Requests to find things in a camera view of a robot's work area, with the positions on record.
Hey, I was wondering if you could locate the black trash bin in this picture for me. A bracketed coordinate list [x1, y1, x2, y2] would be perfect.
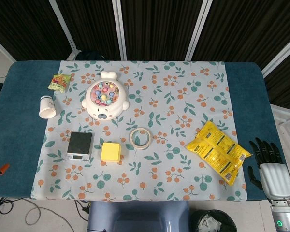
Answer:
[190, 209, 238, 232]

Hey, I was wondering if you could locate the grey floor cable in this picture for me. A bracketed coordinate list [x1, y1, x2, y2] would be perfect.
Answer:
[25, 197, 76, 232]

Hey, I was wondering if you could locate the white whale fishing toy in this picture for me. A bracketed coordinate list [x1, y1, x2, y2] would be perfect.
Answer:
[81, 71, 131, 121]

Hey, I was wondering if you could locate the yellow snack bag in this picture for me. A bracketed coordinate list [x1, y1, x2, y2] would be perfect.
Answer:
[185, 120, 253, 186]

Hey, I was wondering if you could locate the white plastic bottle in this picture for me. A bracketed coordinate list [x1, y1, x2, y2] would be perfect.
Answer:
[39, 95, 57, 119]

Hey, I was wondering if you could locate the white metal rack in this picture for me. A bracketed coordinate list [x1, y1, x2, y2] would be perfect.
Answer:
[270, 103, 290, 155]

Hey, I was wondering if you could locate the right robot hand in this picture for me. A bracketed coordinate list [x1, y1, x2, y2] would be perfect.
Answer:
[247, 137, 290, 201]

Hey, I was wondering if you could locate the black floor cable bundle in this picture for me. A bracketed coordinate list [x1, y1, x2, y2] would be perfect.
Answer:
[0, 196, 16, 232]

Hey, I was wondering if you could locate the floral print tablecloth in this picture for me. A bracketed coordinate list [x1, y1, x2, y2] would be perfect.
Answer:
[30, 60, 247, 203]

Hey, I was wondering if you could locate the blue table cover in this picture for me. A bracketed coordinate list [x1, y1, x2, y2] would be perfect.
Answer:
[0, 60, 285, 202]

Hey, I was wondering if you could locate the green snack packet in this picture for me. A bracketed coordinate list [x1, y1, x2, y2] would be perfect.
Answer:
[47, 74, 71, 93]

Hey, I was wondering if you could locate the dark partition panel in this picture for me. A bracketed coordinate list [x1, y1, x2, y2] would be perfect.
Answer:
[262, 41, 290, 112]
[0, 0, 76, 61]
[120, 0, 210, 61]
[55, 0, 123, 61]
[190, 0, 290, 71]

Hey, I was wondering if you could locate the black chair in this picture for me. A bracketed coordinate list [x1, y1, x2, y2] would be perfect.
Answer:
[74, 50, 107, 61]

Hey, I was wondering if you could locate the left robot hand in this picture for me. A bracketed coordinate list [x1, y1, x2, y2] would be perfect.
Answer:
[0, 127, 10, 180]

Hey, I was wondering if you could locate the silver digital kitchen scale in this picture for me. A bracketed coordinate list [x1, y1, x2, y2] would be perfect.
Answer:
[66, 131, 93, 161]

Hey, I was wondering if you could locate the beige tape roll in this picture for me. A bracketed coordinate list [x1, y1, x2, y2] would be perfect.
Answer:
[129, 127, 152, 149]

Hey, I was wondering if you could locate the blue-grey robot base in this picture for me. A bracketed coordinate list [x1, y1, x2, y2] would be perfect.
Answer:
[87, 200, 191, 232]

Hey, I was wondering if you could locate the yellow sponge block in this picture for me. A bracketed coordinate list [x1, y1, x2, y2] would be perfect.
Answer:
[101, 142, 122, 163]

